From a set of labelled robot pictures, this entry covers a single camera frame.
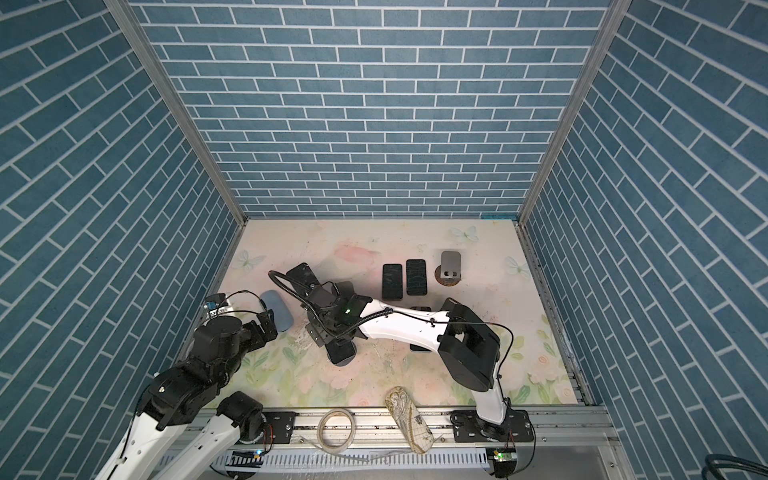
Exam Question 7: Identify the black phone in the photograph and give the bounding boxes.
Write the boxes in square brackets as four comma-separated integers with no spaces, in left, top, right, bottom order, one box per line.
[381,263,403,300]
[406,259,428,296]

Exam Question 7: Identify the wood-base grey phone stand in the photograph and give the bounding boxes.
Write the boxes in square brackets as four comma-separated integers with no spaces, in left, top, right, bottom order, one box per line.
[435,250,462,287]

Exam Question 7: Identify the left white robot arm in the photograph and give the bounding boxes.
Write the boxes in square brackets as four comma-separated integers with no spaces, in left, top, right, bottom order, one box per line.
[96,307,277,479]

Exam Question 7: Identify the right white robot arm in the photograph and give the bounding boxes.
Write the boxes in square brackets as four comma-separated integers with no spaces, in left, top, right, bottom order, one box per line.
[305,295,535,444]

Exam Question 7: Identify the blue glasses case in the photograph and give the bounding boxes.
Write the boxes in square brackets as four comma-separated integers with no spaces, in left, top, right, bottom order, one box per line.
[261,290,294,333]

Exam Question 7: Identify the patterned cloth pouch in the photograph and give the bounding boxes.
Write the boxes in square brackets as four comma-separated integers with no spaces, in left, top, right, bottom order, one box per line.
[384,386,435,454]

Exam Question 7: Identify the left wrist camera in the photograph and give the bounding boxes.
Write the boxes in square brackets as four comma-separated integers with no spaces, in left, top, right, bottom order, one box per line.
[203,292,230,318]

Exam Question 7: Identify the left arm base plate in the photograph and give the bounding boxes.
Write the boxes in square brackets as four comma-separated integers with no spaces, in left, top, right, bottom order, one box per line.
[263,410,298,446]

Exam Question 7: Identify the coiled white cable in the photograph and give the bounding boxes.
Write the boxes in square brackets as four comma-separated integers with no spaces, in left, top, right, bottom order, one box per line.
[316,409,358,455]

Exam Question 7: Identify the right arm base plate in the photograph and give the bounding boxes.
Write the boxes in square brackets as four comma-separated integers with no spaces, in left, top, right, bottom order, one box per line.
[449,408,535,443]

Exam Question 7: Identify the aluminium front rail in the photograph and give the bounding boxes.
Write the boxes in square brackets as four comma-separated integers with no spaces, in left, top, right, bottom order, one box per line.
[107,405,631,480]

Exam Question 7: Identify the black cable bottom right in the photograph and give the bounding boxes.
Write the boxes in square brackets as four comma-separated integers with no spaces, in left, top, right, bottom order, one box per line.
[701,454,768,480]

